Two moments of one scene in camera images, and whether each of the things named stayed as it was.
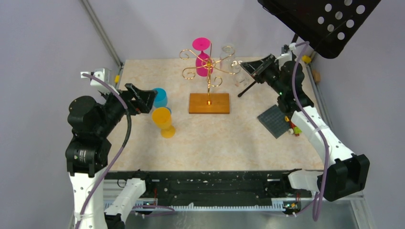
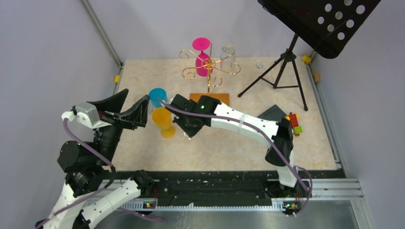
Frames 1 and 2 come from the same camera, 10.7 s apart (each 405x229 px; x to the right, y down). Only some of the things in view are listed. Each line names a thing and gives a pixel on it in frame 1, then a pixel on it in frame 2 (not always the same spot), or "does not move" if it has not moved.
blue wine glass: (161, 99) does not move
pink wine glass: (203, 63) does not move
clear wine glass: (241, 78) → (186, 135)
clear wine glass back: (227, 56) does not move
